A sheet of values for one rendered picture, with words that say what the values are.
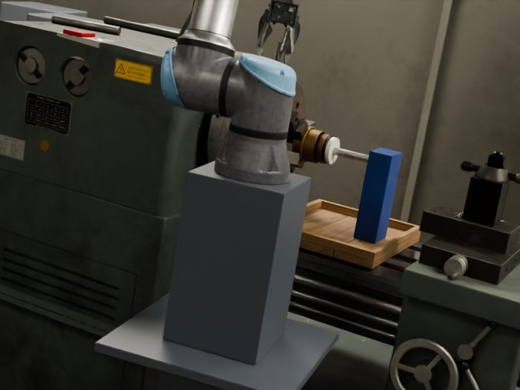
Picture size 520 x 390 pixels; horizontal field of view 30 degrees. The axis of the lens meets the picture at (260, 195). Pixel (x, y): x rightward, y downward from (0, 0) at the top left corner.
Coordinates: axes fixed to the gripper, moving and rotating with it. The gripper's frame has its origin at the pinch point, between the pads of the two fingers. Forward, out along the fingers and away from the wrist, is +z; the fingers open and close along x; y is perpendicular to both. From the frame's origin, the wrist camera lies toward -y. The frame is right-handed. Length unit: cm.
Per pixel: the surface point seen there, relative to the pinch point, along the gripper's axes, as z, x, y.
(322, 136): 16.9, 16.1, 6.1
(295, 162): 24.8, 10.9, 4.5
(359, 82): 3, 56, -281
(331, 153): 20.6, 19.2, 6.7
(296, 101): 10.2, 8.7, -7.1
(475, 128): 14, 119, -262
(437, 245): 33, 43, 39
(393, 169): 20.8, 34.2, 13.6
